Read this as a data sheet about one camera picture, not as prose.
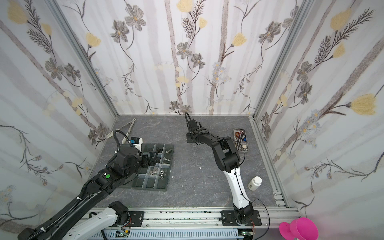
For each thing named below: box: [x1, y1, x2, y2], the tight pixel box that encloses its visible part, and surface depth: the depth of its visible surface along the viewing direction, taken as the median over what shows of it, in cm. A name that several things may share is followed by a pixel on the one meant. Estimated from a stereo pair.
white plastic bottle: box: [248, 176, 263, 191], surface depth 80 cm
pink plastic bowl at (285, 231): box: [278, 222, 295, 240], surface depth 73 cm
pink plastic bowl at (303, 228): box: [290, 217, 319, 240], surface depth 59 cm
